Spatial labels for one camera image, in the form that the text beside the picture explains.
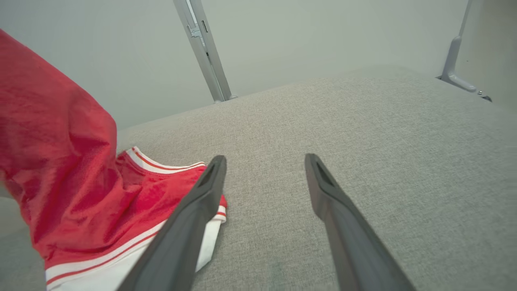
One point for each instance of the red and white shirt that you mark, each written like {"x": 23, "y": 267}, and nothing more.
{"x": 68, "y": 169}

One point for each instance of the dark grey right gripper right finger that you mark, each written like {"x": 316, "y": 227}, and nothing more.
{"x": 351, "y": 242}

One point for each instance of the grey partition support foot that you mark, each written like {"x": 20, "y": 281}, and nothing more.
{"x": 454, "y": 68}

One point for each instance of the grey partition post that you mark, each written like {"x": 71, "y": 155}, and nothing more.
{"x": 198, "y": 48}
{"x": 214, "y": 56}

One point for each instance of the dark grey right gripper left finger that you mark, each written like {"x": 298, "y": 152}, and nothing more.
{"x": 181, "y": 234}

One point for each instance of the grey fabric sofa seat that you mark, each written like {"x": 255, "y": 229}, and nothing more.
{"x": 383, "y": 161}

